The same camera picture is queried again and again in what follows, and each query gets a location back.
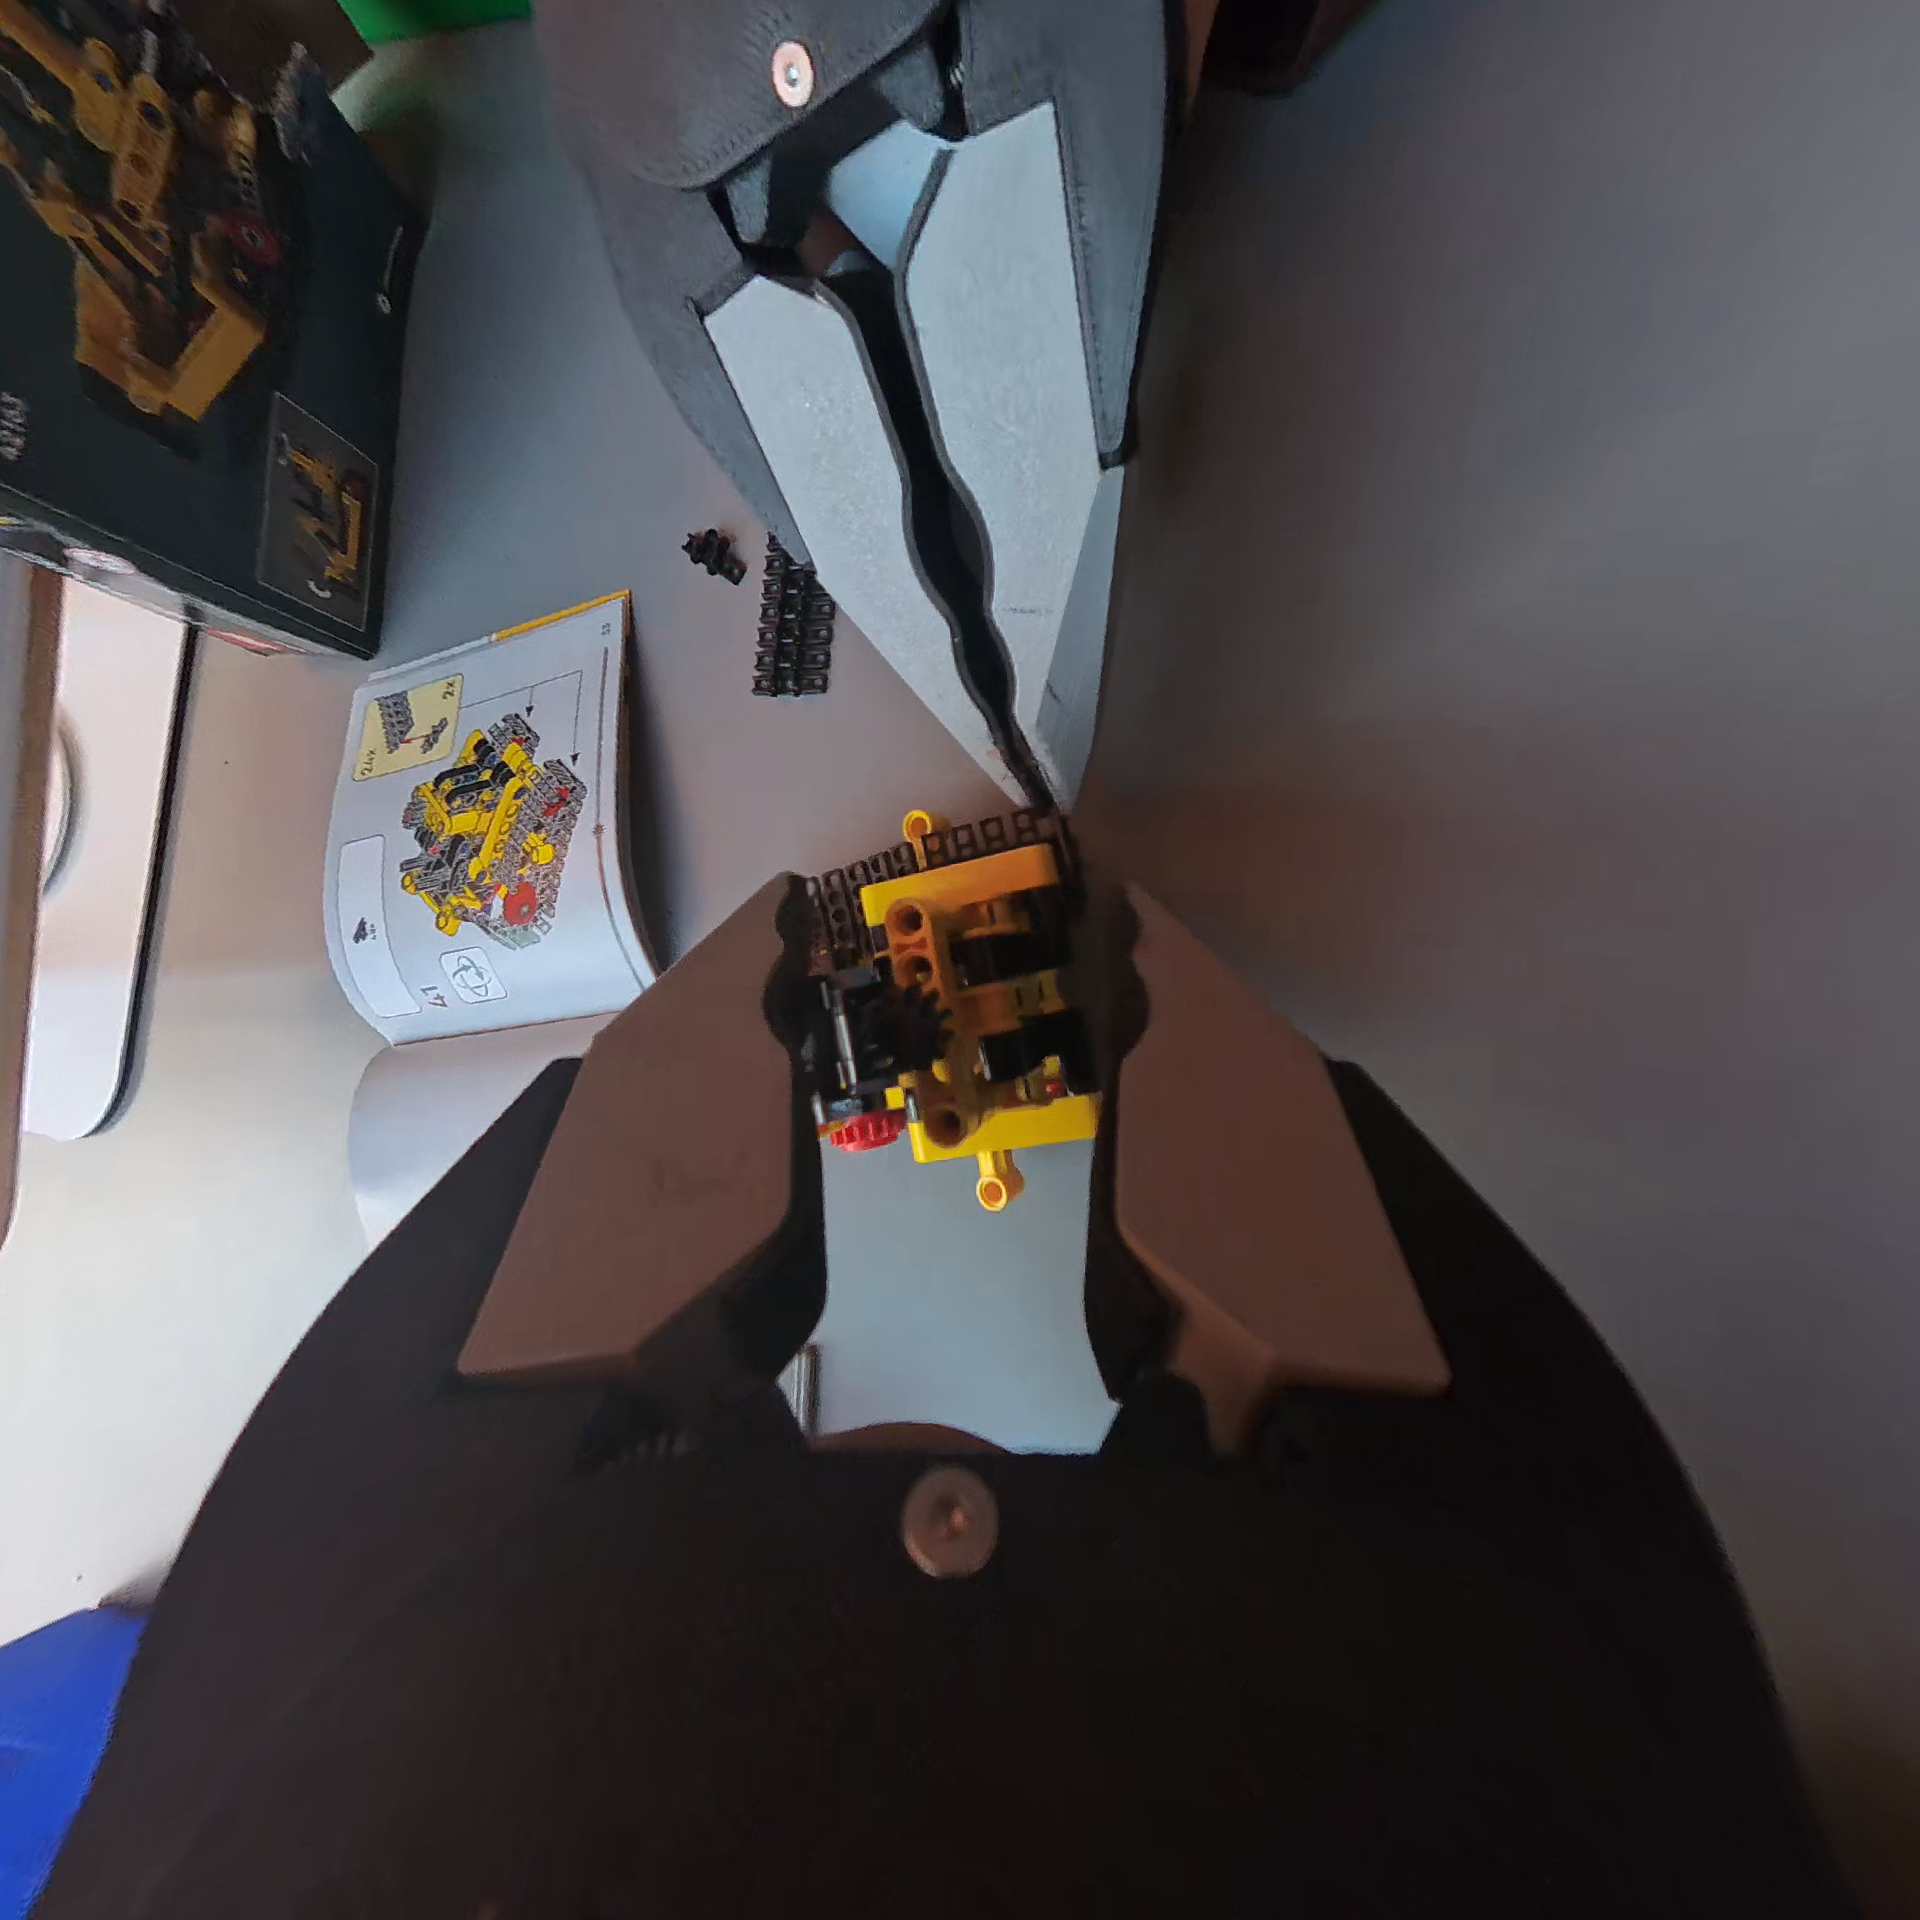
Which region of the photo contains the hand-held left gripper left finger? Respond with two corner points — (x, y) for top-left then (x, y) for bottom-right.
(453, 874), (829, 1404)

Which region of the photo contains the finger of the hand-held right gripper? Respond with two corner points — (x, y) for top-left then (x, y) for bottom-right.
(827, 101), (1131, 813)
(703, 270), (1059, 813)

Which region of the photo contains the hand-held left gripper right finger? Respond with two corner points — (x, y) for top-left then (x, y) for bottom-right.
(1083, 880), (1453, 1456)

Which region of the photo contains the yellow lego bulldozer model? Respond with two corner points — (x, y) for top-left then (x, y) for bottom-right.
(772, 807), (1106, 1213)

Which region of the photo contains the lego instruction booklet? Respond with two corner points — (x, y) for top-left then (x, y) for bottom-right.
(324, 588), (671, 1255)

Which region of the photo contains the dark lego set box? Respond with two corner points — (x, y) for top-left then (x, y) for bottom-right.
(0, 0), (428, 662)

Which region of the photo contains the green storage bin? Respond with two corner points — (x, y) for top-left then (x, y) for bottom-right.
(335, 0), (534, 46)

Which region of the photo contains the silver monitor stand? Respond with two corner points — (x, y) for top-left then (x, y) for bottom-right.
(0, 577), (197, 1143)

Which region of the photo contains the blue plastic bin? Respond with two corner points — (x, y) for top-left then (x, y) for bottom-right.
(0, 1601), (153, 1920)

